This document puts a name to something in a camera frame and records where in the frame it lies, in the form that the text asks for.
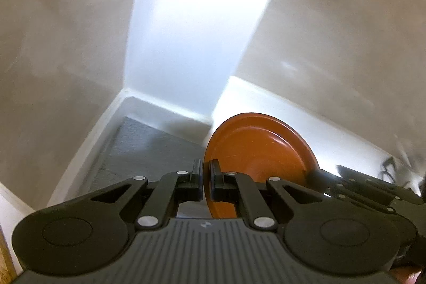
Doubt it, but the grey drying mat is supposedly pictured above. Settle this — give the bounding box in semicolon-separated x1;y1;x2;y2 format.
89;116;209;218

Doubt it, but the orange-brown plastic plate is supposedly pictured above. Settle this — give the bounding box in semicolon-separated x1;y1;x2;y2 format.
204;112;320;219

